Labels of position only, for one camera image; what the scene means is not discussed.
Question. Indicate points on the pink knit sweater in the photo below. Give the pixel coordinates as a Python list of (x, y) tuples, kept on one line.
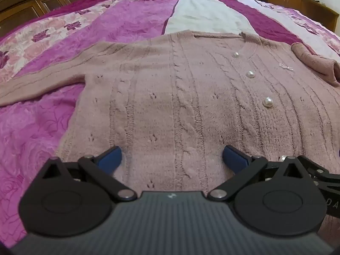
[(172, 98)]

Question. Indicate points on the pink striped floral blanket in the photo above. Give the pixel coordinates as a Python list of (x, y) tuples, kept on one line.
[(39, 127)]

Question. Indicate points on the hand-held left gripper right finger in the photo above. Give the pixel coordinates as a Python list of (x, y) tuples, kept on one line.
[(235, 159)]

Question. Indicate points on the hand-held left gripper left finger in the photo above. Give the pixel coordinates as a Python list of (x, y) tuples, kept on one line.
[(110, 159)]

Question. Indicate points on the dark wooden headboard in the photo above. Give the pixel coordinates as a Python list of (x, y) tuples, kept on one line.
[(26, 5)]

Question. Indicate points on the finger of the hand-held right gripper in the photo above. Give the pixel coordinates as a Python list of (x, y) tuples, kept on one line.
[(324, 176)]

